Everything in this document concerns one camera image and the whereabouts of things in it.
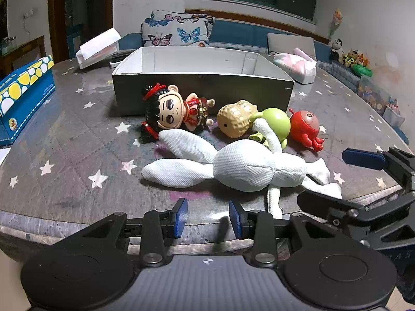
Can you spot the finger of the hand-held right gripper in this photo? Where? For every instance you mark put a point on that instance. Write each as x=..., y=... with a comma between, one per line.
x=343, y=209
x=363, y=158

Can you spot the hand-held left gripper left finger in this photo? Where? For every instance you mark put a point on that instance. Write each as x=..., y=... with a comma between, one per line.
x=181, y=217

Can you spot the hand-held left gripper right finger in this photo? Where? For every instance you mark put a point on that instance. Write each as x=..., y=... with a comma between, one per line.
x=235, y=220

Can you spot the white plush rabbit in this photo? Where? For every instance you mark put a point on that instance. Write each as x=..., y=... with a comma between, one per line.
x=246, y=168

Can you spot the red octopus toy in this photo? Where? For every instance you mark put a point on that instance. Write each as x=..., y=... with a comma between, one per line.
x=303, y=126

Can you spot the green octopus toy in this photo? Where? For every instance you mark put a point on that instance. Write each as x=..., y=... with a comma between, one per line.
x=275, y=123

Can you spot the tan peanut toy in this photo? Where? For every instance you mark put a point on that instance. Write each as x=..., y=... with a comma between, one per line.
x=233, y=120

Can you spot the black-haired doll figure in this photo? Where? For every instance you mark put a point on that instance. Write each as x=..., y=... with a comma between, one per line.
x=170, y=108

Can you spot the grey cardboard box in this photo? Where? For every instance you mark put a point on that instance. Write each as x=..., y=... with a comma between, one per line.
x=201, y=95

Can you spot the small colourful box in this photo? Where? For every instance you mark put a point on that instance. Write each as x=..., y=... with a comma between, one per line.
x=394, y=116

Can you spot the clear toy storage box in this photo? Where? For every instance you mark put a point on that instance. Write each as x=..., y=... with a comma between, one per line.
x=374, y=94

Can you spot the green plastic toy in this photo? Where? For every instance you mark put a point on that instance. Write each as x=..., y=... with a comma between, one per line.
x=362, y=70

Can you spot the small plush toys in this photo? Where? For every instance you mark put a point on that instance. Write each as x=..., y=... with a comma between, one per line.
x=356, y=58

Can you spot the pink and white soft pack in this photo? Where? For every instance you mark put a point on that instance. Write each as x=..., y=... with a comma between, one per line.
x=296, y=66

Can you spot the panda plush toy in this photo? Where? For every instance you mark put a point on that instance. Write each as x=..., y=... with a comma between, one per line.
x=336, y=48

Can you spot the grey star-printed tablecloth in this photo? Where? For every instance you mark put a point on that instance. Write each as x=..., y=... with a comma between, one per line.
x=81, y=136

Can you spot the grey pillow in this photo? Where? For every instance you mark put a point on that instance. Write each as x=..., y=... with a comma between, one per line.
x=290, y=43

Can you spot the plush flower bouquet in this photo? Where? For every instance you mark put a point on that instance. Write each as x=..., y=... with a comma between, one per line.
x=337, y=22

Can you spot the black and silver device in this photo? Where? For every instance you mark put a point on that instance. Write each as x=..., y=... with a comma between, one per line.
x=119, y=59

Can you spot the blue sofa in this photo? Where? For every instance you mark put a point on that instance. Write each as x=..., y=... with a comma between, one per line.
x=236, y=32

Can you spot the white paper sheet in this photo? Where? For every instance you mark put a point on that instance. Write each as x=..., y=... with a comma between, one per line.
x=4, y=157

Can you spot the butterfly print pillow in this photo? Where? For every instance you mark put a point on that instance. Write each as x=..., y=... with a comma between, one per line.
x=175, y=29

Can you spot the white open paper box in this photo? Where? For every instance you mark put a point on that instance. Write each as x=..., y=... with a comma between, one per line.
x=97, y=47

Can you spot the blue yellow-spotted tissue box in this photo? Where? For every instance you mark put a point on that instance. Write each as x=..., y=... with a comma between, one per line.
x=22, y=100

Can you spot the wooden cabinet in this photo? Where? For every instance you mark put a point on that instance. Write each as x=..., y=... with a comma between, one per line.
x=26, y=55

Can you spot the dark wooden door frame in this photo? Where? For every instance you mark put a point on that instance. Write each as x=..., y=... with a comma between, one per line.
x=58, y=22

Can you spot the white wall socket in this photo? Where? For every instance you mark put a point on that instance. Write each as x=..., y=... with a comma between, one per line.
x=29, y=14

